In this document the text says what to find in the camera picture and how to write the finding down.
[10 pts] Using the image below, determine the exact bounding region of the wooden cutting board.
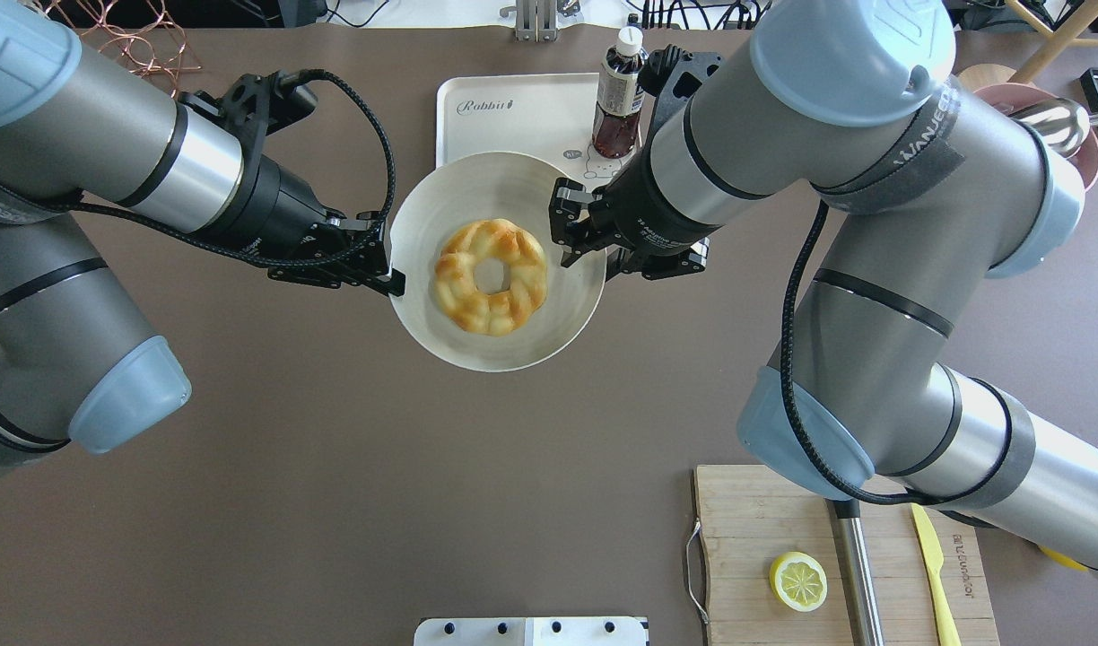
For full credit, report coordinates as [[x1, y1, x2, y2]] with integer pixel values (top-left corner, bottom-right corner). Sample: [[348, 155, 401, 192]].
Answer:
[[695, 465, 999, 645]]

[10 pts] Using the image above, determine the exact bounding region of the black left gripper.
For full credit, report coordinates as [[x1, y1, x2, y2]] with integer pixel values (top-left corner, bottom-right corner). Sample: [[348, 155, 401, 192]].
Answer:
[[244, 158, 406, 297]]

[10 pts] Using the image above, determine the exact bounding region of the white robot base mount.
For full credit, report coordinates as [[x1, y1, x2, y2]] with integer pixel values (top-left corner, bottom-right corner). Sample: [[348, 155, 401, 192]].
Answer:
[[413, 615, 650, 645]]

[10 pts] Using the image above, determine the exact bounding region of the metal scoop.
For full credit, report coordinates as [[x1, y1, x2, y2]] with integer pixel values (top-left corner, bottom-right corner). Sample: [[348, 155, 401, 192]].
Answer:
[[1009, 97, 1098, 158]]

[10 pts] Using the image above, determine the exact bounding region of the cream rabbit tray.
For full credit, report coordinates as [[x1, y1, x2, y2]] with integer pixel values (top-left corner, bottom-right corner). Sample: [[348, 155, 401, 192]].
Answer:
[[435, 73, 631, 189]]

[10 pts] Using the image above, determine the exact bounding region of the dark drink bottle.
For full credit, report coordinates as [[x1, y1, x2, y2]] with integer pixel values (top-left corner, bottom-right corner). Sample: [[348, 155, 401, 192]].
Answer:
[[591, 26, 647, 159]]

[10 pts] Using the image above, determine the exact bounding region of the lemon half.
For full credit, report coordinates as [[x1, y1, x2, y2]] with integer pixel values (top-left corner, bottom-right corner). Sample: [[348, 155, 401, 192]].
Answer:
[[768, 552, 828, 613]]

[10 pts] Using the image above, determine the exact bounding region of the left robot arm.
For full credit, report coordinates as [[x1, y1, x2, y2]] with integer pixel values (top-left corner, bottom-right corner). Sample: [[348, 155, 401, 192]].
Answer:
[[0, 1, 405, 477]]

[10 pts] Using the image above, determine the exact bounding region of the braided ring donut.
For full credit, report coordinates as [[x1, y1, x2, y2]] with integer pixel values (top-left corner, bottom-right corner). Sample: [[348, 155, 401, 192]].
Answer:
[[432, 218, 548, 336]]

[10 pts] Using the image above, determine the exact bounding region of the yellow plastic knife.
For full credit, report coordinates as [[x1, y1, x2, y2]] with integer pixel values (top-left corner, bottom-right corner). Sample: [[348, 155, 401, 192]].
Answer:
[[910, 503, 963, 646]]

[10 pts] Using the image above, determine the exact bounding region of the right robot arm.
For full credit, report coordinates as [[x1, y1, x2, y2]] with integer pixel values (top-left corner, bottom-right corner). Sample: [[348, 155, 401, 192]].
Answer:
[[549, 1, 1098, 577]]

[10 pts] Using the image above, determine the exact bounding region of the copper wire bottle rack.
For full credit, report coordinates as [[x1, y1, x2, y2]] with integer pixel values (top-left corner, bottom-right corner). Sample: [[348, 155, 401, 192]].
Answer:
[[37, 1, 204, 97]]

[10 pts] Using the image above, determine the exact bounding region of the wooden mug tree stand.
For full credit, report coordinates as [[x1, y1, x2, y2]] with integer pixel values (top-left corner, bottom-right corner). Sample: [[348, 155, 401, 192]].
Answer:
[[957, 1, 1098, 91]]

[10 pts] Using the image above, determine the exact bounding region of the cream round plate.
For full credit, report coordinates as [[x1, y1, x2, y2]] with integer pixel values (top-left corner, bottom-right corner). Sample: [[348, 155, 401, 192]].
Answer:
[[390, 152, 606, 372]]

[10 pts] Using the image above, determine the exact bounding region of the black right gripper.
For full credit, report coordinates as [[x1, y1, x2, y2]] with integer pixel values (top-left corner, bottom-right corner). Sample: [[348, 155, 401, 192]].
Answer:
[[549, 154, 713, 281]]

